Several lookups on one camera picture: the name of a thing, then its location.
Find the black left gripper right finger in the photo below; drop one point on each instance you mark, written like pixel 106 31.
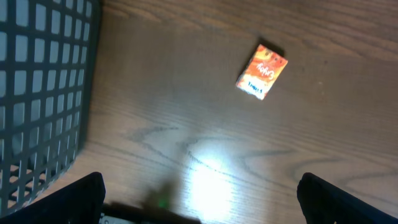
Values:
pixel 322 202

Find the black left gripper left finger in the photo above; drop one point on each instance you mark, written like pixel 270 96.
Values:
pixel 79 202

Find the small orange white box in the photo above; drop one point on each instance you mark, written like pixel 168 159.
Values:
pixel 261 72

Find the grey plastic basket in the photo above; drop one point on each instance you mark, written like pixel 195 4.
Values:
pixel 48 53

